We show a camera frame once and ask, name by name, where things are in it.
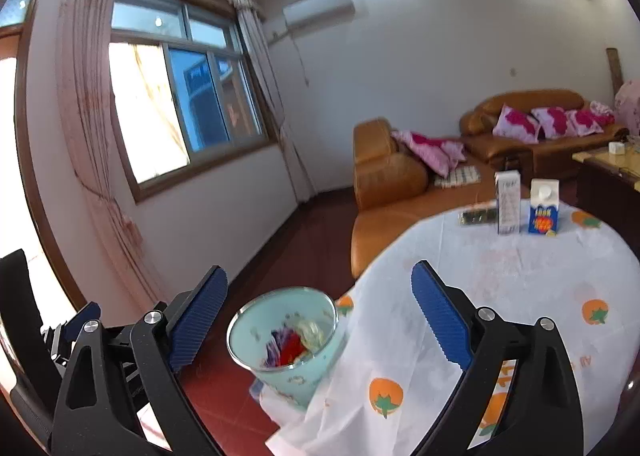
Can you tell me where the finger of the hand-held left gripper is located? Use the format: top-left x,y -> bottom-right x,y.
66,302 -> 102,337

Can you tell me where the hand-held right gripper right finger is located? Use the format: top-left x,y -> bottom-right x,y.
411,260 -> 586,456

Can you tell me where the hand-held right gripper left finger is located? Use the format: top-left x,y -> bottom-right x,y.
51,265 -> 229,456

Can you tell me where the dark purple wrapper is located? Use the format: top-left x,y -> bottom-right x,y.
267,328 -> 291,367

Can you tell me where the white crinkled wrapper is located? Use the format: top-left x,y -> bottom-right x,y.
295,318 -> 333,362

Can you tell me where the teal cartoon print waste bin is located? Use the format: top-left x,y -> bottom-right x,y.
226,287 -> 349,411

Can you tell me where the white tablecloth with orange fruits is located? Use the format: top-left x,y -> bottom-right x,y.
260,198 -> 640,456

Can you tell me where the dark flat packet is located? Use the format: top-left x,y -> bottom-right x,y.
459,206 -> 499,227

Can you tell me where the tall white carton box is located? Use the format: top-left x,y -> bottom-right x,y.
494,171 -> 521,235

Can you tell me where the checkered seat cloth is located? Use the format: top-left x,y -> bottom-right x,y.
432,168 -> 481,189

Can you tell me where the blue and white milk carton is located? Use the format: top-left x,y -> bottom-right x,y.
527,178 -> 559,235

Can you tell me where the pink floral pillow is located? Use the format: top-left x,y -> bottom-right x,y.
565,109 -> 603,134
392,130 -> 466,177
531,106 -> 571,139
492,104 -> 541,143

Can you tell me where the brown leather long sofa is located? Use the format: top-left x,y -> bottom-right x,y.
460,90 -> 631,177

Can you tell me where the long pink curtain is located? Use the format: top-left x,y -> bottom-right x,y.
55,0 -> 166,307

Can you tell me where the dark wooden coffee table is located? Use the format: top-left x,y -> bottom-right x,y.
572,141 -> 640,217

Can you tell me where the narrow pink curtain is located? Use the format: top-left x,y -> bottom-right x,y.
235,6 -> 313,207

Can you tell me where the pink floral cloth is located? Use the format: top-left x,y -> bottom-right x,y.
590,100 -> 616,124

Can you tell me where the pink fabric cover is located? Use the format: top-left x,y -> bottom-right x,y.
614,80 -> 640,137

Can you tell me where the wooden board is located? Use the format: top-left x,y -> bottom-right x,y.
606,48 -> 626,96

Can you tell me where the brown wooden door frame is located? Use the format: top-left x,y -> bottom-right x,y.
14,0 -> 88,309

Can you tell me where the aluminium frame window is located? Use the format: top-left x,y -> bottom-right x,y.
107,0 -> 271,204

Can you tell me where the white wall air conditioner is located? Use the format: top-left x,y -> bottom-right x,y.
282,0 -> 356,31

